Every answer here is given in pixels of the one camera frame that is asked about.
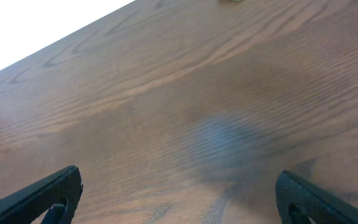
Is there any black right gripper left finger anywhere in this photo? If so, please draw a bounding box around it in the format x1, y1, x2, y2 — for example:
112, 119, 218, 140
0, 166, 83, 223

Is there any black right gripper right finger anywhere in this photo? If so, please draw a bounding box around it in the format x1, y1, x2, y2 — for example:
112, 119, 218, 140
275, 170, 358, 224

